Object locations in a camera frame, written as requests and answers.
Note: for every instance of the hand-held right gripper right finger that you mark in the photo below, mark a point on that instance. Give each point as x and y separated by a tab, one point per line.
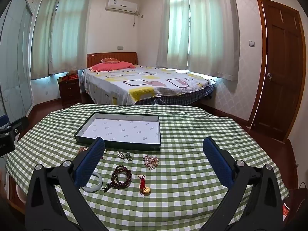
216	163

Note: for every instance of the red box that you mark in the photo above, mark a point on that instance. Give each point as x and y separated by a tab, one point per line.
73	77

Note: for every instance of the green checked tablecloth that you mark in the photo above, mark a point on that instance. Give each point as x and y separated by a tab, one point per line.
182	134

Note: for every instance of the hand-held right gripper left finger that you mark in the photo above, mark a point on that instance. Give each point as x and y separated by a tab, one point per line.
92	158

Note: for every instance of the dark bag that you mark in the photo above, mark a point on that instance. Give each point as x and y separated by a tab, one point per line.
297	202

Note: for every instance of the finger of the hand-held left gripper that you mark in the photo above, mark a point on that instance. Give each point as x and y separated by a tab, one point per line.
20	125

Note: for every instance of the dark wooden nightstand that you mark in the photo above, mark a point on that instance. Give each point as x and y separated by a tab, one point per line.
69	92

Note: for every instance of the brown wooden door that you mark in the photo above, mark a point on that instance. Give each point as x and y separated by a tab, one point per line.
279	77

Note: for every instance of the red knot gold charm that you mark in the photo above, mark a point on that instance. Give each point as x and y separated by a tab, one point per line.
144	190

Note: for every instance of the wall light switch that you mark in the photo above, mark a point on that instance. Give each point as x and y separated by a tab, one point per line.
251	43

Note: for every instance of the pale sheer curtain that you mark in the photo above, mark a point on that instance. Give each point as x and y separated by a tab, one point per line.
65	33
175	28
214	33

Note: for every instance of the frosted glass wardrobe door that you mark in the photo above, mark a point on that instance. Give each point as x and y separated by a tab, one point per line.
14	65

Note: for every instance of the small red cushion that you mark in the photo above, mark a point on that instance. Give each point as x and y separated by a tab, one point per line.
109	60

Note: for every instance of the gold pearl flower brooch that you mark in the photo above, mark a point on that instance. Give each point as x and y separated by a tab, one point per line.
150	161

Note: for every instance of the pink pillow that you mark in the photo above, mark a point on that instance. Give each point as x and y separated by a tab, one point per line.
110	67

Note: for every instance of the white jade bangle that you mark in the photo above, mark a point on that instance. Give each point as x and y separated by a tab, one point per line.
99	181

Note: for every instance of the dark plaid bed skirt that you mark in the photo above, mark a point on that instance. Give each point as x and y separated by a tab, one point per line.
182	97

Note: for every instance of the bed with patterned quilt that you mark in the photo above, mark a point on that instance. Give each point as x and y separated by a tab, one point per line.
154	81

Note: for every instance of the wooden bed headboard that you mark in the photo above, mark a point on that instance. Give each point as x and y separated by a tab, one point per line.
113	55

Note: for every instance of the dark green jewelry tray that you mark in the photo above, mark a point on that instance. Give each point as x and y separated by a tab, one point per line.
125	127

